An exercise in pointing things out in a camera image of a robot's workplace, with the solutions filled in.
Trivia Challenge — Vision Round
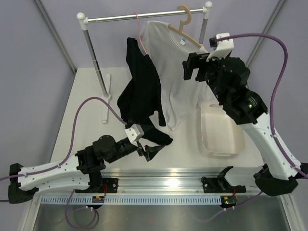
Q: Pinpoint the black t shirt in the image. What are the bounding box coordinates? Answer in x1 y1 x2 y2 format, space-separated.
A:
117 38 173 146

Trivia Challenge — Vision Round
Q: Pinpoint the aluminium rail base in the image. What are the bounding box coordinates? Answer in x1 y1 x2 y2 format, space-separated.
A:
102 168 258 195

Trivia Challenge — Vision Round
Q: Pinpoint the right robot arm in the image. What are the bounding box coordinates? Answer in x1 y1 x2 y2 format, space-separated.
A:
182 52 308 196

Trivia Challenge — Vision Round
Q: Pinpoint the silver clothes rack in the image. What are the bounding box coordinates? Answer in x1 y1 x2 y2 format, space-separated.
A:
76 0 213 124

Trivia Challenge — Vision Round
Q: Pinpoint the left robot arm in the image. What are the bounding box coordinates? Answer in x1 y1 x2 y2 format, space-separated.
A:
8 135 163 204

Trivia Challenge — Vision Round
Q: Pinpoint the white slotted cable duct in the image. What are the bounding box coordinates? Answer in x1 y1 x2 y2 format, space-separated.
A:
41 195 222 205

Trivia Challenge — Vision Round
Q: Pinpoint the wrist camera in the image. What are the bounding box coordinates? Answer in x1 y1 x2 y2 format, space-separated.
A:
125 124 144 145
207 33 234 61

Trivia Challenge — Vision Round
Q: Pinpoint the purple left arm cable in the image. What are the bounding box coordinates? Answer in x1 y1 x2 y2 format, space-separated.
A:
0 96 129 228

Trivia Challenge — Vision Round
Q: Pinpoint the white t shirt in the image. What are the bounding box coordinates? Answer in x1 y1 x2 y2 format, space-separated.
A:
141 21 214 130

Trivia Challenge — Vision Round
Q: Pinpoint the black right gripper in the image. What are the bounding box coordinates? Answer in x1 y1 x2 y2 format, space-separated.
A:
182 52 229 103

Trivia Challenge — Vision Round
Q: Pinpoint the white plastic bin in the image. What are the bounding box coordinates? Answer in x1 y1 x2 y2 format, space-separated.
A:
199 100 245 158

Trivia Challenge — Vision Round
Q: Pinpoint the pink wire hanger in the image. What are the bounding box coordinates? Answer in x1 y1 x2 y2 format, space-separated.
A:
134 12 148 55

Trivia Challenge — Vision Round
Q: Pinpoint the beige wooden hanger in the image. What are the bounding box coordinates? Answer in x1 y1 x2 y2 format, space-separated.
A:
167 5 204 49

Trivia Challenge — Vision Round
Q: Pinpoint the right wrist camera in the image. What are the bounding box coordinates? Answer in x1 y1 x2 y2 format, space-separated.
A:
207 33 234 61

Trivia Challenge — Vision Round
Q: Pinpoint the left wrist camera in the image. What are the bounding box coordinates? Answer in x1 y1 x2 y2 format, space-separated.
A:
125 124 144 145

